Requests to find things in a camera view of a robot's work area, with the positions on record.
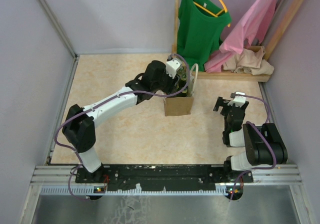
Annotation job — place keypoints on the aluminium frame rail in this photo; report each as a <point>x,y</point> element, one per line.
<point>60,179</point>

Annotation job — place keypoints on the green tank top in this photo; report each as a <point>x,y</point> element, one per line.
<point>199,33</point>

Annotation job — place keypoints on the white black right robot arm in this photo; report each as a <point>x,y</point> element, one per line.
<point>263,145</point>

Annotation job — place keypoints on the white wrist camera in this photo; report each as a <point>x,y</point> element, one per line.
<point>238,99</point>
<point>172,66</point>

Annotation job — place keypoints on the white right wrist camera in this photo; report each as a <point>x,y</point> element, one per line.
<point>238,99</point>

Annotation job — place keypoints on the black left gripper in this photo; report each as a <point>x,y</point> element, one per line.
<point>171,86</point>

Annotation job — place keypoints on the green bottle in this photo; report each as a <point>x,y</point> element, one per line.
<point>184,93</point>

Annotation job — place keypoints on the clear bottle in bag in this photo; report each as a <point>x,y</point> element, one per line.
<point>183,75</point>

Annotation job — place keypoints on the beige crumpled cloth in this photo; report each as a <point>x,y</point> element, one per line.
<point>250,62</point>

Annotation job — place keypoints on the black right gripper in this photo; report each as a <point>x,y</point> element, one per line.
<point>220,102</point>

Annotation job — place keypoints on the pink shirt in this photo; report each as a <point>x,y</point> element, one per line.
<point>253,25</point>

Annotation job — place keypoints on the yellow clothes hanger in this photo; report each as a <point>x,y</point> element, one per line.
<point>212,1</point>

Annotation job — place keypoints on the brown canvas bag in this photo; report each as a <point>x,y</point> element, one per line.
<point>178,105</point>

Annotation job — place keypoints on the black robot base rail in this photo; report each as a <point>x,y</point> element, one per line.
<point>192,177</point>

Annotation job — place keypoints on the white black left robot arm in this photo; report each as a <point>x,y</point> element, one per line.
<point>81,122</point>

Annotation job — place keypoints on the wooden clothes rack frame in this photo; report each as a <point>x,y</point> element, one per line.
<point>276,37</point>

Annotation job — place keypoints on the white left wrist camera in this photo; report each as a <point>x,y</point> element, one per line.
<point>172,66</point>

